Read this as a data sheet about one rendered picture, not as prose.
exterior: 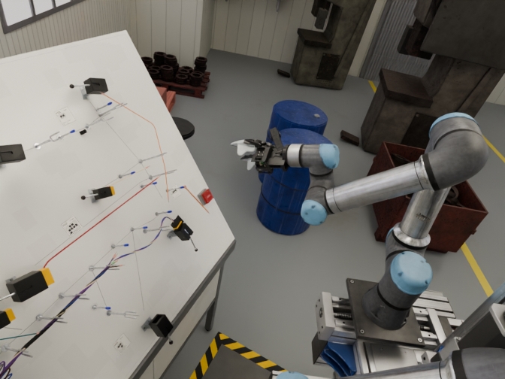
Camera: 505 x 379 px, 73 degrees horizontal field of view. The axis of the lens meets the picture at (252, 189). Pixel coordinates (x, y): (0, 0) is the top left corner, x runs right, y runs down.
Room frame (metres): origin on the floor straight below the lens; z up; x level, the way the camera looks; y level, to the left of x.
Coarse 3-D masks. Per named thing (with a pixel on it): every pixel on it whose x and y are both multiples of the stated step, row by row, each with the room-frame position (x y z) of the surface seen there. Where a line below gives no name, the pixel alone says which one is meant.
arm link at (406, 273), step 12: (396, 252) 0.81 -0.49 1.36; (408, 252) 0.78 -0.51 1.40; (396, 264) 0.73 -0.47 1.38; (408, 264) 0.74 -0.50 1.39; (420, 264) 0.75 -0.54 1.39; (384, 276) 0.74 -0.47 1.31; (396, 276) 0.70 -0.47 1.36; (408, 276) 0.70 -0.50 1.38; (420, 276) 0.70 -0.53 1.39; (384, 288) 0.71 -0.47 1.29; (396, 288) 0.69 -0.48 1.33; (408, 288) 0.68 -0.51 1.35; (420, 288) 0.68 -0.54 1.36; (396, 300) 0.68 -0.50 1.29; (408, 300) 0.68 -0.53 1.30
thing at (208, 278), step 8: (232, 248) 1.15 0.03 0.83; (224, 256) 1.06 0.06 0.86; (216, 264) 1.00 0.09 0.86; (216, 272) 1.00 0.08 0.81; (208, 280) 0.93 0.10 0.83; (200, 288) 0.86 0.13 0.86; (192, 296) 0.82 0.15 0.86; (192, 304) 0.81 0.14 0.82; (184, 312) 0.75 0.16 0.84; (176, 320) 0.70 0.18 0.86; (176, 328) 0.70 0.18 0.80; (160, 344) 0.61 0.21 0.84; (152, 352) 0.56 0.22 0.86; (144, 360) 0.53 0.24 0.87; (152, 360) 0.56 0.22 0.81; (136, 368) 0.50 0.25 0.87; (144, 368) 0.52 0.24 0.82; (136, 376) 0.48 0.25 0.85
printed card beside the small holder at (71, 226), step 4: (72, 216) 0.72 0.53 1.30; (68, 220) 0.70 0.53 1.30; (72, 220) 0.71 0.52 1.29; (76, 220) 0.71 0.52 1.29; (64, 224) 0.68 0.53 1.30; (68, 224) 0.69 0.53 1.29; (72, 224) 0.70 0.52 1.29; (76, 224) 0.71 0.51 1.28; (80, 224) 0.71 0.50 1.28; (64, 228) 0.67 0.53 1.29; (68, 228) 0.68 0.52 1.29; (72, 228) 0.69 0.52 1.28; (76, 228) 0.70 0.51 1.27; (80, 228) 0.71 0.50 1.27; (68, 232) 0.67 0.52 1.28; (72, 232) 0.68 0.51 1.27; (76, 232) 0.69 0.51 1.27
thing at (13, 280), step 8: (32, 272) 0.49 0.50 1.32; (40, 272) 0.49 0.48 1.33; (8, 280) 0.48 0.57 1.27; (16, 280) 0.45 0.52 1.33; (24, 280) 0.45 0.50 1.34; (32, 280) 0.46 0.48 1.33; (40, 280) 0.47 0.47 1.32; (8, 288) 0.44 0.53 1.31; (16, 288) 0.43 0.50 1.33; (24, 288) 0.44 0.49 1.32; (32, 288) 0.45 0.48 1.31; (40, 288) 0.46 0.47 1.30; (8, 296) 0.42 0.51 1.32; (16, 296) 0.42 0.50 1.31; (24, 296) 0.43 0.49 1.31; (32, 296) 0.44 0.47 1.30
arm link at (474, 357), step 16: (464, 352) 0.28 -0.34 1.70; (480, 352) 0.27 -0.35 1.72; (496, 352) 0.27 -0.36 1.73; (400, 368) 0.28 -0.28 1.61; (416, 368) 0.27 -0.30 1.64; (432, 368) 0.27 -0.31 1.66; (448, 368) 0.26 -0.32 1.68; (464, 368) 0.25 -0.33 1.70; (480, 368) 0.25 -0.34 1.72; (496, 368) 0.24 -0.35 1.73
